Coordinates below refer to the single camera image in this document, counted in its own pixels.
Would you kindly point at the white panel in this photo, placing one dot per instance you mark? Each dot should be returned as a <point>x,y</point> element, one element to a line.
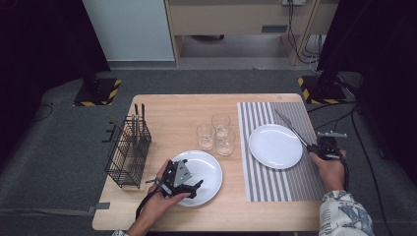
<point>131,29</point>

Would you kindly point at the dark cutlery piece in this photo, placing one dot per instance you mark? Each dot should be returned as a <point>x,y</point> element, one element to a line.
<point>143,109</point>
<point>136,109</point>

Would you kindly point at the black curtain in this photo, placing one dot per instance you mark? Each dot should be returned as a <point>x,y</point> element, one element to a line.
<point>32,49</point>
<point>387,65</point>

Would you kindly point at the steel table knife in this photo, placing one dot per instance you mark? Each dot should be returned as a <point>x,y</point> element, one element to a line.
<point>290,126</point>

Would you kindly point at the grey tape strip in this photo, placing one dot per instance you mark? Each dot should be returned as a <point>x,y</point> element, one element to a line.
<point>102,206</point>

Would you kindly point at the steel fork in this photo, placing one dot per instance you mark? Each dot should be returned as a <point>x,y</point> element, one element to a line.
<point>118,126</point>

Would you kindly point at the steel cutlery piece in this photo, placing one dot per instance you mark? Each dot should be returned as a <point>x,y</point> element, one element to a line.
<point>132,128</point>

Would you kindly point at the white power strip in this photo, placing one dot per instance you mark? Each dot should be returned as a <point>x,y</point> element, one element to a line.
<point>293,2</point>

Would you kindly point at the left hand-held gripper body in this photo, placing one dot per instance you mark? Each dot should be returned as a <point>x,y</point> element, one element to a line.
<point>180,172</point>

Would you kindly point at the person's left hand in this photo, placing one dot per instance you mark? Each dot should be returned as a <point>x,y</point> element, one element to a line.
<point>160,205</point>

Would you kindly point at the person's right hand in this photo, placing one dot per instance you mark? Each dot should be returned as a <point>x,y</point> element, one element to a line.
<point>331,173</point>

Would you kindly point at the clear drinking glass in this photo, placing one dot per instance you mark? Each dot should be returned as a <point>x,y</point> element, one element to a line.
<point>225,144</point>
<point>206,137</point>
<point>220,123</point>

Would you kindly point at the white plate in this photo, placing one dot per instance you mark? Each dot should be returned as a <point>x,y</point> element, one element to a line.
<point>275,147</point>
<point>209,170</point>

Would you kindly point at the light wooden cabinet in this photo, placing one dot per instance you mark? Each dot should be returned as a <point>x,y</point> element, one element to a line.
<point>229,16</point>

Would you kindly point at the black stand base yellow striped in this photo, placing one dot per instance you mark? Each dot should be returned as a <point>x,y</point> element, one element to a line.
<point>323,93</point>
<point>98,95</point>

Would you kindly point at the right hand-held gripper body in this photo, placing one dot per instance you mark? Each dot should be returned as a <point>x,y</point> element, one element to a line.
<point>329,147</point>

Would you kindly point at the grey white striped placemat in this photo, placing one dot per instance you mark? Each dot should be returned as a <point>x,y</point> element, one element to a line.
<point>272,187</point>

